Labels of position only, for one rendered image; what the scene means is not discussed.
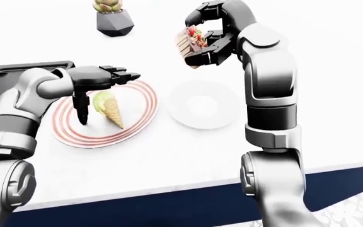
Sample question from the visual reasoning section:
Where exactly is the green ice cream cone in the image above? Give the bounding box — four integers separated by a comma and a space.
92, 91, 125, 130

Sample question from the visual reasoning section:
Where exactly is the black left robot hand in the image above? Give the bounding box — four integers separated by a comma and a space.
50, 64, 141, 126

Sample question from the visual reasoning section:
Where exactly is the red striped white plate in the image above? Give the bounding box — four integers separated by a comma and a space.
50, 79, 159, 149

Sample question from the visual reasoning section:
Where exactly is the succulent in grey faceted pot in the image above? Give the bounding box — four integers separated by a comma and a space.
93, 0, 135, 38

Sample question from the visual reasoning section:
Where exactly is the layered cake slice with fruit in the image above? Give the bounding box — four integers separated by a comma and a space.
175, 26, 210, 70

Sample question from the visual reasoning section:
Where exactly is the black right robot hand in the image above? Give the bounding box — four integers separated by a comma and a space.
183, 0, 258, 67

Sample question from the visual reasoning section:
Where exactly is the plain white plate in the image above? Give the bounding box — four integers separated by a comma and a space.
168, 80, 242, 131

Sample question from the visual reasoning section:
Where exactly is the dark grey tray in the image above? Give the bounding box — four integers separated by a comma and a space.
0, 61, 76, 100

